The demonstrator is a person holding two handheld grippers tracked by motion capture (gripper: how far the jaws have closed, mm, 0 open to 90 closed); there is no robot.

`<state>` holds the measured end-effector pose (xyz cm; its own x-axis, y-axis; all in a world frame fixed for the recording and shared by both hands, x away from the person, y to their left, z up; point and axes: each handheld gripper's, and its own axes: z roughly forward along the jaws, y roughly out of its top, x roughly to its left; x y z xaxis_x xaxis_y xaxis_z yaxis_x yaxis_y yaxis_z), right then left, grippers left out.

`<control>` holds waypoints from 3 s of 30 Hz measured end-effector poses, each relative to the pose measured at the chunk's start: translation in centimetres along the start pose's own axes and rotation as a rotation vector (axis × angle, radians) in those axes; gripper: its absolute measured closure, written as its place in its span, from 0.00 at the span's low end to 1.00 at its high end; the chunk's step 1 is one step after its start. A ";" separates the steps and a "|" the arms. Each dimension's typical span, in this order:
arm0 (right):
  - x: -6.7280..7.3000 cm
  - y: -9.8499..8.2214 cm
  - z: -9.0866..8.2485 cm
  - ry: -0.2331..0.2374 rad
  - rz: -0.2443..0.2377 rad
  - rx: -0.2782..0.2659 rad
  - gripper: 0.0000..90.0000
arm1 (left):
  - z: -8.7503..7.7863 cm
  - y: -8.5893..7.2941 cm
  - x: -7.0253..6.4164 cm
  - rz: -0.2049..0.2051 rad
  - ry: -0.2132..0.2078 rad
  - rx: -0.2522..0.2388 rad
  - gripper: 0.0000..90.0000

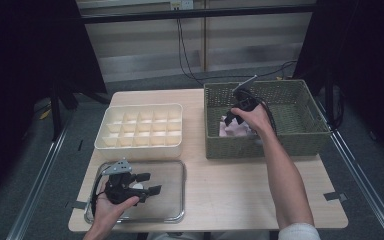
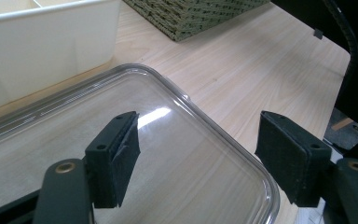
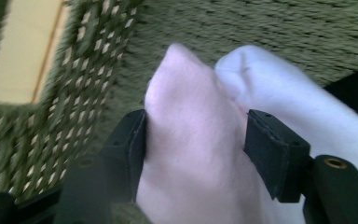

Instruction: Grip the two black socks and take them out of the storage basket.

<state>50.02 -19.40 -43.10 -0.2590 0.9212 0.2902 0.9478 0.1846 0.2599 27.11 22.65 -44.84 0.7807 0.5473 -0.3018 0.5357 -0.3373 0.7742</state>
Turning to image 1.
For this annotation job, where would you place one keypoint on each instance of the yellow floor item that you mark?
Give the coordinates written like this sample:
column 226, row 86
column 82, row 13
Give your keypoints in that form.
column 45, row 113

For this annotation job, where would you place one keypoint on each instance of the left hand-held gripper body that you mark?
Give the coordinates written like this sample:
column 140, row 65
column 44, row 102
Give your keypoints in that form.
column 120, row 191

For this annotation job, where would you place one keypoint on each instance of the green woven basket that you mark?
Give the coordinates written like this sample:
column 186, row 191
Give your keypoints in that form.
column 220, row 95

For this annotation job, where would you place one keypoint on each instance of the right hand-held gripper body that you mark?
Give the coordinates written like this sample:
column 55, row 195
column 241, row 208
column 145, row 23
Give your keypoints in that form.
column 245, row 100

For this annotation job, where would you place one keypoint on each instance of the white wall outlet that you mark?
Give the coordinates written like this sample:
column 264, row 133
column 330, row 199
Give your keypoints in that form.
column 183, row 4

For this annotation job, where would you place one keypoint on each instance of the cream compartment storage box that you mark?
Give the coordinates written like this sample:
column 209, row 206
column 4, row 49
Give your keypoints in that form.
column 113, row 153

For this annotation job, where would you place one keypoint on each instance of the metal floor rail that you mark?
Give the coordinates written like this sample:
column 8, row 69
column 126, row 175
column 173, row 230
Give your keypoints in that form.
column 365, row 186
column 37, row 190

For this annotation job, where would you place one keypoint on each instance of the person's right hand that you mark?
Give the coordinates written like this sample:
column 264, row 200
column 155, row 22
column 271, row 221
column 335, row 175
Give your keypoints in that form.
column 258, row 120

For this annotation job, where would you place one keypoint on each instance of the black metal crossbar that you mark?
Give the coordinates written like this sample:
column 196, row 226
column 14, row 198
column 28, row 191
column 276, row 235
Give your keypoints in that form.
column 146, row 15

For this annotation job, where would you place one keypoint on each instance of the black tape strip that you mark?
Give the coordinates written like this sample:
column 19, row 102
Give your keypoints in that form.
column 76, row 204
column 335, row 196

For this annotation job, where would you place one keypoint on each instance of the black stand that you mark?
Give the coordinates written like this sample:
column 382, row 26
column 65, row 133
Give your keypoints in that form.
column 329, row 100
column 56, row 113

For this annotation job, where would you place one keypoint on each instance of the person's left hand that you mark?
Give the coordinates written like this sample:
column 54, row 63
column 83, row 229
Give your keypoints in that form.
column 105, row 215

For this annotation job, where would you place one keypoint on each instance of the white sock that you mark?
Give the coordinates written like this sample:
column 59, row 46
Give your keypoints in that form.
column 251, row 135

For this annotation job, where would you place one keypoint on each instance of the clear lid with white knob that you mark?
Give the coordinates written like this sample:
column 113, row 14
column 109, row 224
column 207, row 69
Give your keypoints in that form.
column 170, row 186

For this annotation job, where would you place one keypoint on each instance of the small black floor tape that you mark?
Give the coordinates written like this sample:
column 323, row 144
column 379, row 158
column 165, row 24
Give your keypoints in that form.
column 80, row 145

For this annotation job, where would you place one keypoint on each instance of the person's white sleeve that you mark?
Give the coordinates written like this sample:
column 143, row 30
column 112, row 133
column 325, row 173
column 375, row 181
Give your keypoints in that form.
column 300, row 233

